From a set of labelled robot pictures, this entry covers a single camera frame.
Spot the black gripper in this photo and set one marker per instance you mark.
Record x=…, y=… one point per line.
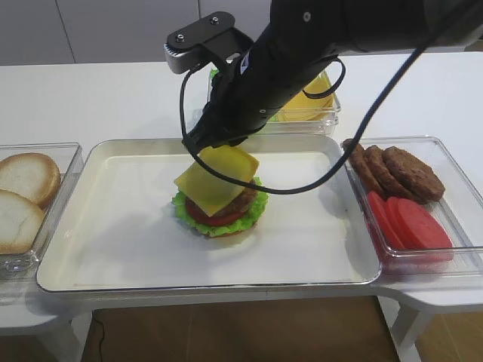
x=279, y=65

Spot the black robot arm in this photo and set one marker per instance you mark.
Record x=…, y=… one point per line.
x=373, y=26

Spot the green lettuce stack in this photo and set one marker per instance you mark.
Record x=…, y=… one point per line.
x=215, y=78

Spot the burger lettuce leaf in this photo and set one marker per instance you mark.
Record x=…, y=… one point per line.
x=255, y=211

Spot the yellow cheese slice stack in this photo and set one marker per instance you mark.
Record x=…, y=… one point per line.
x=302, y=108

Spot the clear lettuce cheese container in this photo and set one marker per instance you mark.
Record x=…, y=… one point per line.
x=324, y=126

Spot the burger meat patty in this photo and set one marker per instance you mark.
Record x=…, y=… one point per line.
x=245, y=200

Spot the burger tomato slice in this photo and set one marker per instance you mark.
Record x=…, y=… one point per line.
x=200, y=216

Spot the burger bottom bun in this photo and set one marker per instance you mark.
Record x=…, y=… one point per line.
x=235, y=232

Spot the white serving tray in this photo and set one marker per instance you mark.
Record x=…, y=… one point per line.
x=119, y=231

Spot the left spare meat patty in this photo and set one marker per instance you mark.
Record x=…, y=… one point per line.
x=360, y=166

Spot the spare meat patty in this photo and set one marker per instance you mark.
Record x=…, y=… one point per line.
x=374, y=159
x=415, y=175
x=360, y=166

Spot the left spare tomato slice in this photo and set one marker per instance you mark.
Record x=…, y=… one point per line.
x=377, y=205

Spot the spare tomato slice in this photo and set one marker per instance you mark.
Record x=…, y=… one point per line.
x=418, y=228
x=390, y=208
x=377, y=205

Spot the clear bun container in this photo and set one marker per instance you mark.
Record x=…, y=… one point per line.
x=68, y=157

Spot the rear bun half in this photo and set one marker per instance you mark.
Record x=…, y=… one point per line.
x=34, y=176

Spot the bun half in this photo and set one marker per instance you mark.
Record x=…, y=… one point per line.
x=34, y=176
x=20, y=221

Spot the middle spare meat patty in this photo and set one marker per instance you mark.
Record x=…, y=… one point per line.
x=374, y=159

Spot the middle spare tomato slice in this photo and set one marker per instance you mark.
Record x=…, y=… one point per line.
x=390, y=208

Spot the right spare meat patty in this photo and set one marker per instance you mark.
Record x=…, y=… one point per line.
x=415, y=175

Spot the front bun half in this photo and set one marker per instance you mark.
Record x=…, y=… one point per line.
x=20, y=221

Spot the clear patty tomato container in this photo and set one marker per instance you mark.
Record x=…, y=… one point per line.
x=459, y=212

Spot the right spare tomato slice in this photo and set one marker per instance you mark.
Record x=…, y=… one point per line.
x=418, y=228

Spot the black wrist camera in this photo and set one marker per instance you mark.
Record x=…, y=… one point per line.
x=212, y=39

